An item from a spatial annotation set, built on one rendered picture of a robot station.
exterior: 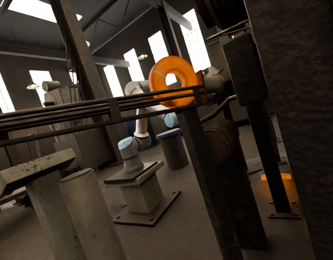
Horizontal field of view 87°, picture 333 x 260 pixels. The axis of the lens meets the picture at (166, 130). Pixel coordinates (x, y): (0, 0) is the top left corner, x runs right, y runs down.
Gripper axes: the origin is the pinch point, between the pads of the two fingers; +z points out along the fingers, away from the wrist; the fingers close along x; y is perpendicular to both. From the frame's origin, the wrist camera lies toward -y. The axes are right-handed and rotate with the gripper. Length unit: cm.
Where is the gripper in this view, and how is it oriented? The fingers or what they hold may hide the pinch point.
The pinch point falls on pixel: (221, 70)
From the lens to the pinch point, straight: 100.3
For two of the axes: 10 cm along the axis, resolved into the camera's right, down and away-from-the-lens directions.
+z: 6.8, -5.1, -5.3
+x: 4.8, -2.3, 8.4
